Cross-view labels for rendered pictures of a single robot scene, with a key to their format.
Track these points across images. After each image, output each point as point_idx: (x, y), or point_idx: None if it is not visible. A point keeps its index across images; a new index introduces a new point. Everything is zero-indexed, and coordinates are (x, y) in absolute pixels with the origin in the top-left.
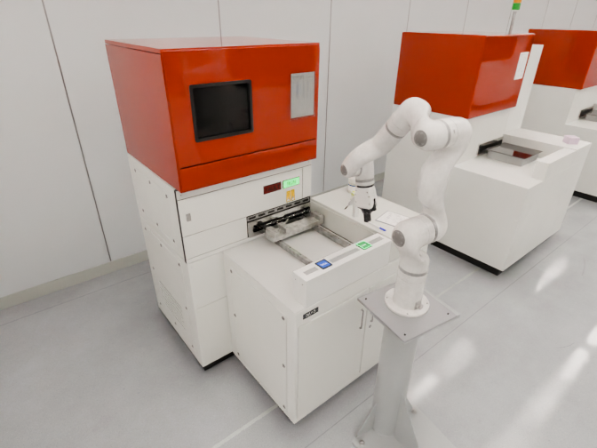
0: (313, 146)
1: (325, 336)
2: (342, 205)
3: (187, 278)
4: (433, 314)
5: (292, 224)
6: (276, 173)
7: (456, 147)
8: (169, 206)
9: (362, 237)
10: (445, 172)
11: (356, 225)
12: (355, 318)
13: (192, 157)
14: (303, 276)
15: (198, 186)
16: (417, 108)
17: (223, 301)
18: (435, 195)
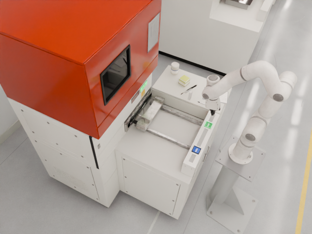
0: (156, 60)
1: (193, 178)
2: (175, 89)
3: (97, 174)
4: (256, 157)
5: (148, 112)
6: None
7: None
8: (79, 141)
9: (196, 111)
10: (281, 104)
11: (192, 105)
12: (202, 159)
13: (103, 116)
14: (191, 164)
15: (107, 128)
16: (270, 72)
17: (115, 172)
18: (273, 114)
